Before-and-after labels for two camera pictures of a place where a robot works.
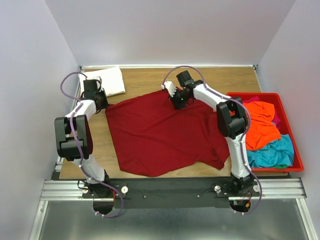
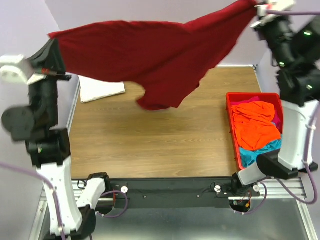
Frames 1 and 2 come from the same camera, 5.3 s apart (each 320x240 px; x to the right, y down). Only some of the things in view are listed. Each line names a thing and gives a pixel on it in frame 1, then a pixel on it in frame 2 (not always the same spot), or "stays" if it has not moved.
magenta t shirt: (276, 119) stays
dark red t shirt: (152, 137) to (169, 61)
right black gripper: (177, 105) to (259, 29)
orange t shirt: (262, 130) stays
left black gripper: (105, 104) to (50, 60)
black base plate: (170, 193) stays
